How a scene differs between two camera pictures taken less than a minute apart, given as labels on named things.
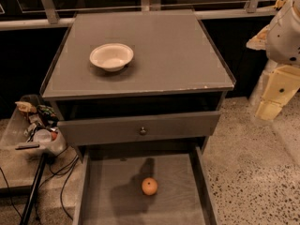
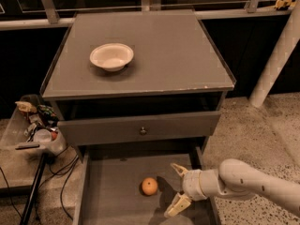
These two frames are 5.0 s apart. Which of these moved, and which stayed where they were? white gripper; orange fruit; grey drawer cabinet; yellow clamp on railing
Moved: white gripper
Stayed: grey drawer cabinet; orange fruit; yellow clamp on railing
